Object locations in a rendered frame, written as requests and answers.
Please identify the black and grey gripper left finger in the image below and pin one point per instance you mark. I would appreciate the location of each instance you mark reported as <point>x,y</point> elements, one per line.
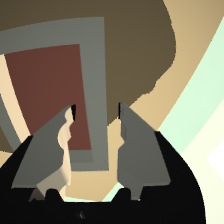
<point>41,162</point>

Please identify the grey rectangular frame with brown panel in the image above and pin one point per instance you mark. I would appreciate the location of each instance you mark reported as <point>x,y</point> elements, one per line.
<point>35,85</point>

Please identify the brown wooden board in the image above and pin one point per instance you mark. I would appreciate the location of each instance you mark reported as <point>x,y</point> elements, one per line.
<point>152,49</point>

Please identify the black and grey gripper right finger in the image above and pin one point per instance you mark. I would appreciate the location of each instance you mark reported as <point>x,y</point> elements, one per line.
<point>155,172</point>

